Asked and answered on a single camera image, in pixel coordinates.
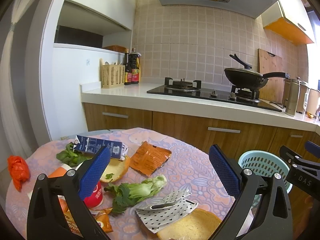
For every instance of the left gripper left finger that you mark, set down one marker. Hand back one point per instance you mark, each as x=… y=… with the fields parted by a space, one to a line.
x=45 y=216

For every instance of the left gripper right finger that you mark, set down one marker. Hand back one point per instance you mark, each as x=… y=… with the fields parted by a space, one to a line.
x=273 y=218

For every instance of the orange panda snack bag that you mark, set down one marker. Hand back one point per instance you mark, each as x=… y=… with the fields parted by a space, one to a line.
x=101 y=218

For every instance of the red plastic bag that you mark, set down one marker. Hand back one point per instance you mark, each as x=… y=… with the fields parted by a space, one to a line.
x=18 y=170

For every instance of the bread slice with leaf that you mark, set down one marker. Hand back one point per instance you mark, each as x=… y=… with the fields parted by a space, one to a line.
x=115 y=170

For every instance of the polka dot silver wrapper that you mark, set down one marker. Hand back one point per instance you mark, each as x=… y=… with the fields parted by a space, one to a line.
x=170 y=209

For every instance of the orange foil wrapper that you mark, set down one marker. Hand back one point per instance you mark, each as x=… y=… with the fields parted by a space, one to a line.
x=148 y=158

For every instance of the wooden kitchen cabinets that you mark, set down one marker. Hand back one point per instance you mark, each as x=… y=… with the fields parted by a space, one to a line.
x=234 y=138

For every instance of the light blue perforated basket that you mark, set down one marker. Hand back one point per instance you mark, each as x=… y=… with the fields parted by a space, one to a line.
x=265 y=164

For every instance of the red white paper cup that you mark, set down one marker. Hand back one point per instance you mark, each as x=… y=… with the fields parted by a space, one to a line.
x=96 y=198

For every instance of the green leafy vegetable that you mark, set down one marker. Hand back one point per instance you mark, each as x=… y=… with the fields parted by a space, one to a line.
x=72 y=157

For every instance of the beige electric kettle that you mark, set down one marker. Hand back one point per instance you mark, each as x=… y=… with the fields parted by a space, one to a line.
x=313 y=102

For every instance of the large bread slice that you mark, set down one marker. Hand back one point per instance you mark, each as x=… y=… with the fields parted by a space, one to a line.
x=200 y=224

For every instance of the bok choy piece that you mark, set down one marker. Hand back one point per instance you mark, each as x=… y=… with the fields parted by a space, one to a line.
x=127 y=195

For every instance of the wooden cutting board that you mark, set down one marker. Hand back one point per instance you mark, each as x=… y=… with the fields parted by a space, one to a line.
x=273 y=90

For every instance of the steel thermos flask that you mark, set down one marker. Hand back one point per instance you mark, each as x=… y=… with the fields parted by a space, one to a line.
x=292 y=99

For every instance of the blue milk carton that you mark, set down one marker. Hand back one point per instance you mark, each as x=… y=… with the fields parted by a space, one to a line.
x=90 y=145

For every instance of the black wok with lid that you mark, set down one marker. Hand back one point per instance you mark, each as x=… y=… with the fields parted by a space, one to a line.
x=246 y=78

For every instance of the pink floral tablecloth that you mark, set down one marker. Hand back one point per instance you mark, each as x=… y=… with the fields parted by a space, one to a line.
x=187 y=168

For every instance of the black gas stove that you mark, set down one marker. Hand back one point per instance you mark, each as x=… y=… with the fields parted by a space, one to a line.
x=194 y=89

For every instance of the white countertop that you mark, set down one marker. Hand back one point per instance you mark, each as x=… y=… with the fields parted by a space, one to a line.
x=136 y=97

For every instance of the orange upper cabinet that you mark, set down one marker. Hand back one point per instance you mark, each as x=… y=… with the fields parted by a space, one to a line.
x=289 y=19

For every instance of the beige utensil holder basket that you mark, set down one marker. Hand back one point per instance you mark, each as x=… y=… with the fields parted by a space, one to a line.
x=112 y=75

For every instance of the dark soy sauce bottle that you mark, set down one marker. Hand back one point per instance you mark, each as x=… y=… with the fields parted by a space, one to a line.
x=128 y=70

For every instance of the large dark sauce bottle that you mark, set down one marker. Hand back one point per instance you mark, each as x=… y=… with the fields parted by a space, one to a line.
x=134 y=63

